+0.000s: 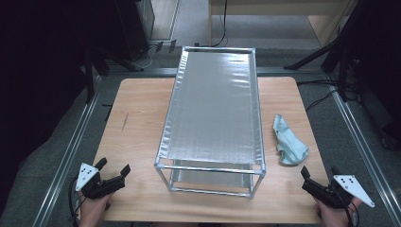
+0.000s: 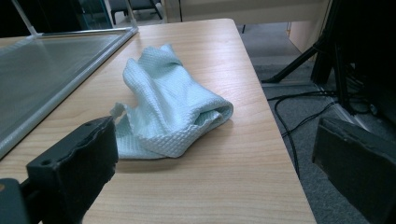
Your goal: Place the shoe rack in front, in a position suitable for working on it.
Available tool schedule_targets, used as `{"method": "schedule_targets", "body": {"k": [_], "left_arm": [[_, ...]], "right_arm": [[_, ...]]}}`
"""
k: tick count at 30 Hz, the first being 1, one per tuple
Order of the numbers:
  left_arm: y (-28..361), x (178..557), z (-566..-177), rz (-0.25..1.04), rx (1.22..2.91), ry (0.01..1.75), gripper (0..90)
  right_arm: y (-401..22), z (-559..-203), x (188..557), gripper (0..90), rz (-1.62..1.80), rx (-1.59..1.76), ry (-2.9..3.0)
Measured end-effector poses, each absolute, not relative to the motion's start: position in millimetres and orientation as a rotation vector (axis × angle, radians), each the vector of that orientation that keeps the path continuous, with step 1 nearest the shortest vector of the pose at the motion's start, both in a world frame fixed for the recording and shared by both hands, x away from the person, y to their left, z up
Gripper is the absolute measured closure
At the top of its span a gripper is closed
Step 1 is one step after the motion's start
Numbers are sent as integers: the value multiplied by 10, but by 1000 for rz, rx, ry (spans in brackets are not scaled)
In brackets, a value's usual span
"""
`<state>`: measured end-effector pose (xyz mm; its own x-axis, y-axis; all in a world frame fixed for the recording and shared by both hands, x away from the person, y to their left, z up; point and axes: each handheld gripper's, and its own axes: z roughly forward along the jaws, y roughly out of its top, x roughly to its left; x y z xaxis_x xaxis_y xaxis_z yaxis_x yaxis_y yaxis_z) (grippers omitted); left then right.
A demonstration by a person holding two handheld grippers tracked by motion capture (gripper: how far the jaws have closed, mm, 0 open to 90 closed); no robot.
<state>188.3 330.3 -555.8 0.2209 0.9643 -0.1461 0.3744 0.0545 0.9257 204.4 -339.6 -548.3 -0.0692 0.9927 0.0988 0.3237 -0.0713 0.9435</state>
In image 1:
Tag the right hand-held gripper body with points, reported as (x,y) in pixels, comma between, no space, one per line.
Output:
(351,186)

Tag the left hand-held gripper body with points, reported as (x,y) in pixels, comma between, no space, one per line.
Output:
(86,176)

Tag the light blue cleaning cloth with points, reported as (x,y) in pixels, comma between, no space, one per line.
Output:
(290,145)

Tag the silver two-tier metal rack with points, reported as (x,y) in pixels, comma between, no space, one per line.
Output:
(214,104)

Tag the person's right hand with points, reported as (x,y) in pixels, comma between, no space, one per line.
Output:
(335,217)

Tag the person's left hand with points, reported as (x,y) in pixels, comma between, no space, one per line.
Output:
(93,211)

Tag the black tripod stand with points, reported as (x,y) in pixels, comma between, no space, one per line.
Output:
(90,78)
(342,47)

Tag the black curtain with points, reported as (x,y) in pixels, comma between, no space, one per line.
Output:
(38,78)

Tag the black computer tower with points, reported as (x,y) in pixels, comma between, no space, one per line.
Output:
(132,28)

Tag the light wooden desk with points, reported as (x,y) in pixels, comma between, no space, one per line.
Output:
(277,7)

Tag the metal floor rail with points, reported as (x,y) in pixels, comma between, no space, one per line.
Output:
(283,72)
(362,148)
(72,151)

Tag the black floor bracket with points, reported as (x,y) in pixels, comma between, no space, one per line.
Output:
(159,46)
(196,44)
(172,45)

